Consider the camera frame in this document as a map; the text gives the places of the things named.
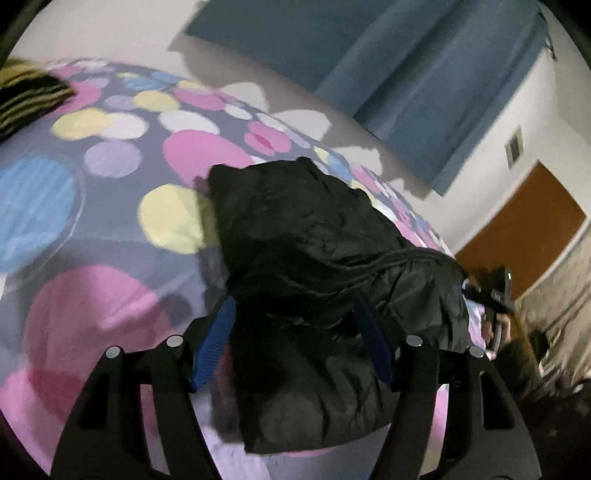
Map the black puffer jacket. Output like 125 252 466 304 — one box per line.
207 157 469 455

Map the right forearm dark sleeve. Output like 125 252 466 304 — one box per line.
493 317 554 408

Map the right hand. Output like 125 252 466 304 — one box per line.
481 314 512 353

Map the brown wooden door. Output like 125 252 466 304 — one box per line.
456 163 586 299

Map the beige patterned curtain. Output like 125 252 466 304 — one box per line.
519 232 590 385

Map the polka dot bed quilt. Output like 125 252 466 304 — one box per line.
1 59 445 479

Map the blue curtain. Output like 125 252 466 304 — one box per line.
186 0 548 194

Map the striped yellow black pillow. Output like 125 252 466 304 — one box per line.
0 59 76 142

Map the wall vent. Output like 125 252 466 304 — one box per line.
505 127 524 168

